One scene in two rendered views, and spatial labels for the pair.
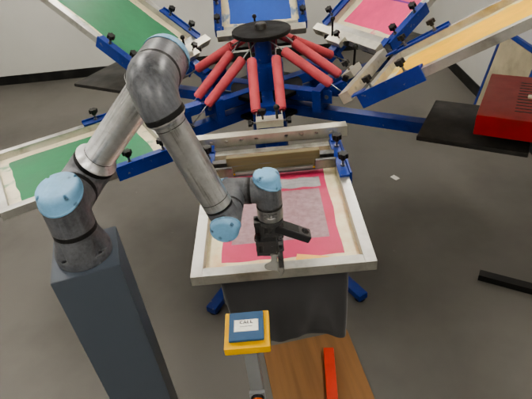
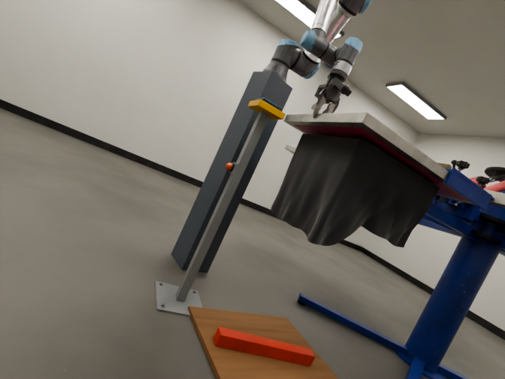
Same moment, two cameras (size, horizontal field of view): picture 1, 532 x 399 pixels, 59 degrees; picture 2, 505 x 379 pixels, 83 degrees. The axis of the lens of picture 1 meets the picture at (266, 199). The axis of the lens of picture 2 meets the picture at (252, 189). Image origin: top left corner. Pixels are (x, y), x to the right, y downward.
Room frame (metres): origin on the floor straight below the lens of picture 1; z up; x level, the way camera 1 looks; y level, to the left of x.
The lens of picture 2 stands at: (0.41, -1.08, 0.68)
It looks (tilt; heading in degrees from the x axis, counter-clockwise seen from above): 4 degrees down; 64
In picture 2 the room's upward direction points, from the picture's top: 25 degrees clockwise
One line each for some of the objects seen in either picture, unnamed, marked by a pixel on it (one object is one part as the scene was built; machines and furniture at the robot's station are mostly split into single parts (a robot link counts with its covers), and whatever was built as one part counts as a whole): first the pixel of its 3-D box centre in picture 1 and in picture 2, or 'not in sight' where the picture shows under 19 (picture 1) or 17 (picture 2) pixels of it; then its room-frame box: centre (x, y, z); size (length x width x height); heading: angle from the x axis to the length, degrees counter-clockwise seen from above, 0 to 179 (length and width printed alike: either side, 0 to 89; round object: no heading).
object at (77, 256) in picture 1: (79, 239); (276, 71); (1.00, 0.52, 1.25); 0.15 x 0.15 x 0.10
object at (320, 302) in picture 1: (286, 303); (308, 181); (1.15, -0.03, 0.74); 0.45 x 0.03 x 0.43; 88
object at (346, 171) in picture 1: (340, 161); (464, 188); (1.67, -0.33, 0.98); 0.30 x 0.05 x 0.07; 178
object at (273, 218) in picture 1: (270, 212); (340, 70); (1.07, -0.01, 1.22); 0.08 x 0.08 x 0.05
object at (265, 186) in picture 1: (266, 189); (349, 53); (1.07, -0.01, 1.30); 0.09 x 0.08 x 0.11; 83
